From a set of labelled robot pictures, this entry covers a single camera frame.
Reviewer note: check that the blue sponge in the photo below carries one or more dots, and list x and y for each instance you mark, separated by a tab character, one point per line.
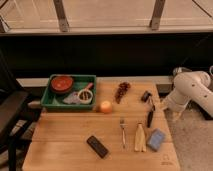
156	139

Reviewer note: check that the wooden table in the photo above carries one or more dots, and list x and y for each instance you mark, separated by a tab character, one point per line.
59	142

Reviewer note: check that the black chair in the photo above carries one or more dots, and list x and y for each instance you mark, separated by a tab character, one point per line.
15	114

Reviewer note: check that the silver fork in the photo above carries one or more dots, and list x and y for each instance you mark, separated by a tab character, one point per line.
122	126

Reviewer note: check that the orange round fruit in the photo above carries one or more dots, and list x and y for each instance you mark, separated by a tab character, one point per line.
106	107

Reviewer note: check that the red bowl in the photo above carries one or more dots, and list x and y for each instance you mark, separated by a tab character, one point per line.
61	84

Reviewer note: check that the green plastic tray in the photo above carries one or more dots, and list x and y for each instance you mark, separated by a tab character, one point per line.
53	102

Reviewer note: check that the white measuring cup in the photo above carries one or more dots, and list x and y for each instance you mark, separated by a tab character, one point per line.
85	95

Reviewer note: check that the black remote control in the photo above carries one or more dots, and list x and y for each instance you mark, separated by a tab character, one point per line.
97	146

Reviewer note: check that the bunch of dark grapes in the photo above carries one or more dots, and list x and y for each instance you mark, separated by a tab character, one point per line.
121	91

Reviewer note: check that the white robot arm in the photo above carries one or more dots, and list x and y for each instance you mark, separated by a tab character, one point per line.
190	86

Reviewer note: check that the grey crumpled cloth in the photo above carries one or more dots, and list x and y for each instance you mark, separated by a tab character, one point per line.
72	98

